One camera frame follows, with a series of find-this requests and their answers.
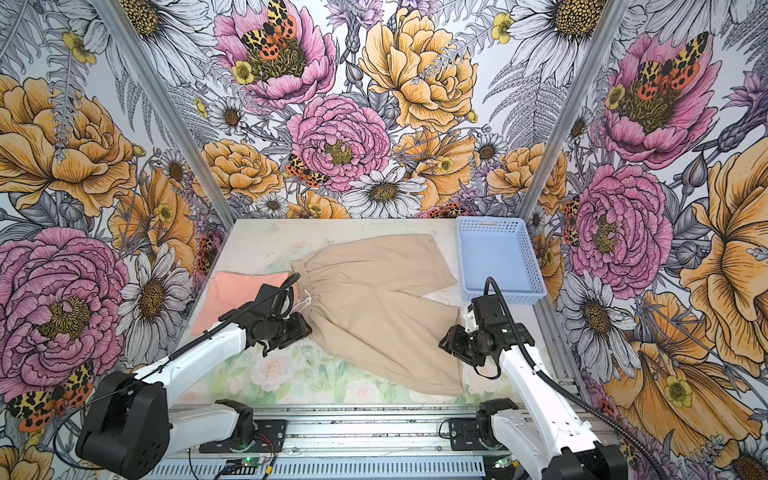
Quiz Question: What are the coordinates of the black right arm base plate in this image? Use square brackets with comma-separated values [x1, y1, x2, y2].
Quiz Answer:
[445, 418, 500, 451]

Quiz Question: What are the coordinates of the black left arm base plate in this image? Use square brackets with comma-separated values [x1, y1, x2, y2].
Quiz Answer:
[198, 419, 288, 454]

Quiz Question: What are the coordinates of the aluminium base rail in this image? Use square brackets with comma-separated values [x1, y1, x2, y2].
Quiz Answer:
[148, 403, 531, 479]

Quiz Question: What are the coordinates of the right aluminium corner post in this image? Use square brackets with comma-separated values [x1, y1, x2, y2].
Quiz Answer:
[517, 0, 630, 220]

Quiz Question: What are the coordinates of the pink graphic t-shirt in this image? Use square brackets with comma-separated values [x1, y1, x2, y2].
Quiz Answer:
[191, 272, 291, 336]

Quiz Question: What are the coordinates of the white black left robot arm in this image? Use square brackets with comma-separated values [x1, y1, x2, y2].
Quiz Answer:
[75, 273, 312, 479]

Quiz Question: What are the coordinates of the light blue plastic basket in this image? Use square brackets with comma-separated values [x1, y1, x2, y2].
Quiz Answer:
[456, 216, 547, 305]

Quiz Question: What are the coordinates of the aluminium corner post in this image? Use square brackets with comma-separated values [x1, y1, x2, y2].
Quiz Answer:
[94, 1, 236, 230]
[517, 0, 630, 220]

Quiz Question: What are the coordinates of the left aluminium corner post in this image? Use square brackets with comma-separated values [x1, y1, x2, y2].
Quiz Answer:
[94, 1, 236, 230]

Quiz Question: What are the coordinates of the beige drawstring garment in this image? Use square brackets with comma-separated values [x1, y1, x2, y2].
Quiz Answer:
[292, 234, 463, 396]

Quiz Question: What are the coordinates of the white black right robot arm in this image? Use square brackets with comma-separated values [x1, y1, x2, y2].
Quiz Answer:
[439, 295, 629, 479]

